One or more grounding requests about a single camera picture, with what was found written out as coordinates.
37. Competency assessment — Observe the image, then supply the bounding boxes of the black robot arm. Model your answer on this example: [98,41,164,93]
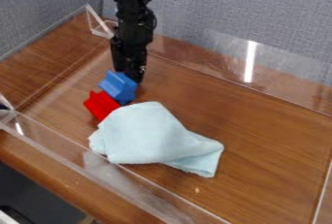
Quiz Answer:
[110,0,157,83]

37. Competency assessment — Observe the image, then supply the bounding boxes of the clear acrylic corner bracket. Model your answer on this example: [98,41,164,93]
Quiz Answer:
[86,5,114,40]

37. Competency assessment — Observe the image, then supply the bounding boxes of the red plastic block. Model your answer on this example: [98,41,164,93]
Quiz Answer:
[84,91,121,121]

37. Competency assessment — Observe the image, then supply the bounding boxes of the light blue cloth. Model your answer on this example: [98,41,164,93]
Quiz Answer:
[89,102,226,177]

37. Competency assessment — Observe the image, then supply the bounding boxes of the clear acrylic enclosure wall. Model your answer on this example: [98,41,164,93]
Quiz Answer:
[0,7,332,224]

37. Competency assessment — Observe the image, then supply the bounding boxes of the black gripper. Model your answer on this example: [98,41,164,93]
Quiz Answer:
[110,9,157,83]

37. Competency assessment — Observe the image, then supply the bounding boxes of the blue plastic block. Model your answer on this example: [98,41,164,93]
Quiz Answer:
[100,71,139,105]

